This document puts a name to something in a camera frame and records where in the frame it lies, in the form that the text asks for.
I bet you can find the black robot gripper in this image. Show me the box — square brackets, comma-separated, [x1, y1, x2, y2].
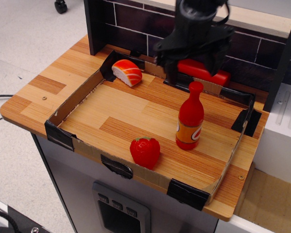
[153, 0, 234, 85]

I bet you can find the red hot sauce bottle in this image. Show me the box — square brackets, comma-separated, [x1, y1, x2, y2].
[176, 81, 204, 150]

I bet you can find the red ketchup bottle lying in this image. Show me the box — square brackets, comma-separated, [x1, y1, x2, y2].
[178, 59, 231, 87]

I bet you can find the cardboard fence with black tape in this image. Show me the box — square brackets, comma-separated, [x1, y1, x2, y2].
[45, 51, 257, 218]

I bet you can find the salmon nigiri sushi toy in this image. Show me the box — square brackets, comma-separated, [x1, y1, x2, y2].
[112, 59, 143, 87]

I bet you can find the light wooden shelf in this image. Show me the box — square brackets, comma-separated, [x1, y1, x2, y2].
[126, 0, 291, 39]

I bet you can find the red toy strawberry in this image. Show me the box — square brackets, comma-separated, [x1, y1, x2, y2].
[129, 137, 161, 170]

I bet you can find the black chair caster wheel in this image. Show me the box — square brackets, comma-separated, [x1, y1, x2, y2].
[54, 0, 67, 14]

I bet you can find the white side cabinet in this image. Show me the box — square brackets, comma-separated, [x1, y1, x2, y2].
[215, 83, 291, 233]

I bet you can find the grey oven control panel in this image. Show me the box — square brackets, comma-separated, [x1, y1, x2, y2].
[92, 182, 151, 233]

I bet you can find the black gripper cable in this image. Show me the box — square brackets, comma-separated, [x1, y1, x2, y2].
[214, 1, 231, 26]

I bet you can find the black right post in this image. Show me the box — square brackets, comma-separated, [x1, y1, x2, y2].
[263, 31, 291, 112]

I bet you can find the black corner post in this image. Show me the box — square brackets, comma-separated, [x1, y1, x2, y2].
[84, 0, 115, 55]

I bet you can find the black metal bracket with screw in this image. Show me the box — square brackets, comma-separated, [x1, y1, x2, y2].
[7, 206, 50, 233]

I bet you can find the black braided cable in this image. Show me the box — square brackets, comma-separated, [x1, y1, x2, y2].
[0, 210, 15, 233]

